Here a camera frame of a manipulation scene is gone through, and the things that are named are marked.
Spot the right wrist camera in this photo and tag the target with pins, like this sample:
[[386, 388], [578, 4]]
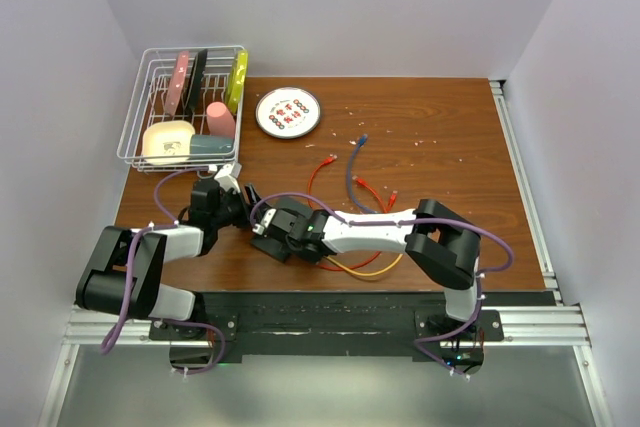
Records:
[[261, 226]]

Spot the round patterned plate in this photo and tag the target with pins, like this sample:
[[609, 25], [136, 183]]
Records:
[[288, 113]]

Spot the black network switch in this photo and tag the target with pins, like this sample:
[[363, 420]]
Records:
[[276, 242]]

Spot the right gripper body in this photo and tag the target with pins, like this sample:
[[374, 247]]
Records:
[[291, 244]]

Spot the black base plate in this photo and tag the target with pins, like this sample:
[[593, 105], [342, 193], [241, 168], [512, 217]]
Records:
[[373, 324]]

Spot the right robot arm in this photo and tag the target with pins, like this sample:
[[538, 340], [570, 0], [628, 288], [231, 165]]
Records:
[[439, 242]]

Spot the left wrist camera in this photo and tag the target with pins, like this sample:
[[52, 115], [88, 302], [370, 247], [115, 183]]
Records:
[[227, 177]]

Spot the pink cup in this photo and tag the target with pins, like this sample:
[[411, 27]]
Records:
[[220, 120]]

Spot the white wire dish rack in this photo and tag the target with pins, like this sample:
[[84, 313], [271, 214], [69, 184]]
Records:
[[147, 104]]

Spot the cream square bowl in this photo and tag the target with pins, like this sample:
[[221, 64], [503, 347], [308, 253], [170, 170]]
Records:
[[167, 142]]

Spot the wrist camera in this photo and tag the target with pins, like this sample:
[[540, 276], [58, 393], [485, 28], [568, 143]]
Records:
[[261, 226], [227, 177]]

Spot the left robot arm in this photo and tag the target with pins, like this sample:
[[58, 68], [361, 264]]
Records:
[[124, 271]]

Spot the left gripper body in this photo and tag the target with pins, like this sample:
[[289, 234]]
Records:
[[233, 210]]

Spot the yellow-green plate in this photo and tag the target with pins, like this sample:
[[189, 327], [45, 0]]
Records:
[[236, 79]]

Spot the pink plate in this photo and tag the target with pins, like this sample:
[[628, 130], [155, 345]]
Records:
[[176, 83]]

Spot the aluminium frame rail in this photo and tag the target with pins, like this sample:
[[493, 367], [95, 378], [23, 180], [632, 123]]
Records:
[[560, 325]]

